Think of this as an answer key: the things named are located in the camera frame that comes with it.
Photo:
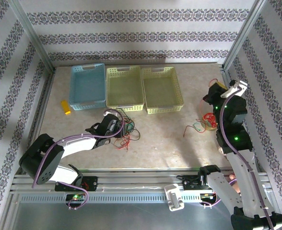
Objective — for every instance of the blue plastic basket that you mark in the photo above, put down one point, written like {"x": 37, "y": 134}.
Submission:
{"x": 88, "y": 86}

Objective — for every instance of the small yellow block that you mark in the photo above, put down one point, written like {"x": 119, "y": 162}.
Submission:
{"x": 66, "y": 107}

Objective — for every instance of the red patterned round roll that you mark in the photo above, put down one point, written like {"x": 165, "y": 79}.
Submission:
{"x": 209, "y": 119}

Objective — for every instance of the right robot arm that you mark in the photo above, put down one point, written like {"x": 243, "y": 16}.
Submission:
{"x": 239, "y": 165}

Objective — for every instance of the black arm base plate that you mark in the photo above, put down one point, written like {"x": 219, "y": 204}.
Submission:
{"x": 91, "y": 183}
{"x": 191, "y": 183}

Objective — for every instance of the yellow plastic basket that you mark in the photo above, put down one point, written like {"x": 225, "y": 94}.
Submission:
{"x": 162, "y": 89}
{"x": 124, "y": 87}

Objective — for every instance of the aluminium frame post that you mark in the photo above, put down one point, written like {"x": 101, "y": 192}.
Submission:
{"x": 244, "y": 33}
{"x": 30, "y": 33}

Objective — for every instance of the small controller circuit board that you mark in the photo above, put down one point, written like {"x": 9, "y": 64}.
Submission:
{"x": 207, "y": 196}
{"x": 75, "y": 197}

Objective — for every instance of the aluminium frame cross rail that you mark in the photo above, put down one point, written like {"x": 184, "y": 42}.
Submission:
{"x": 136, "y": 179}

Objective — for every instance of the white plastic camera clamp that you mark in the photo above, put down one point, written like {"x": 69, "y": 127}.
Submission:
{"x": 174, "y": 197}

